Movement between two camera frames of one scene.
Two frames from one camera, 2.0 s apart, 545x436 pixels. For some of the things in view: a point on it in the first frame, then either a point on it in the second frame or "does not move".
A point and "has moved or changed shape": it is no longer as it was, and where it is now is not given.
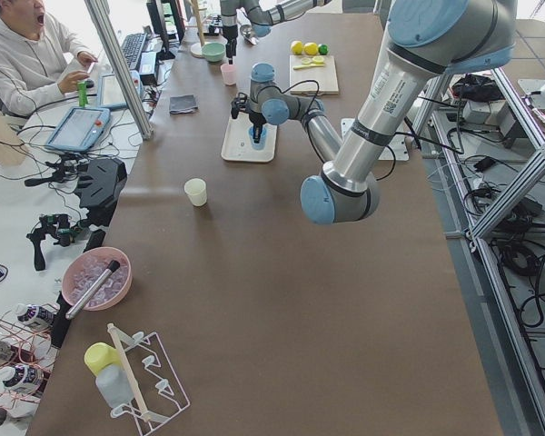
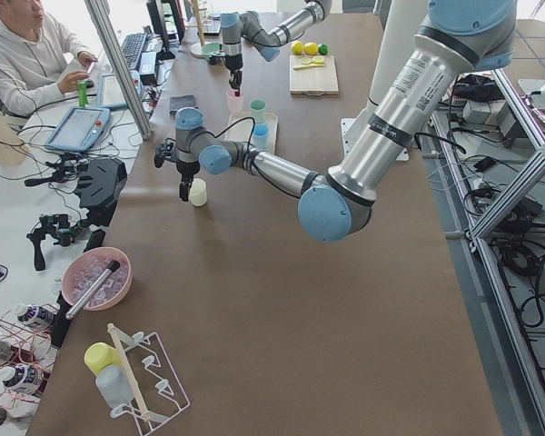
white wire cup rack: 157,392 does not move
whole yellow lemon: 297,47 does not move
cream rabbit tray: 237,144 does not move
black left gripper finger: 256,133 → 183,190
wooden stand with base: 196,49 does not move
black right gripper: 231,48 → 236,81
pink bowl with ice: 84,268 does not move
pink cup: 229,73 has moved or changed shape
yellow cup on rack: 100,354 does not move
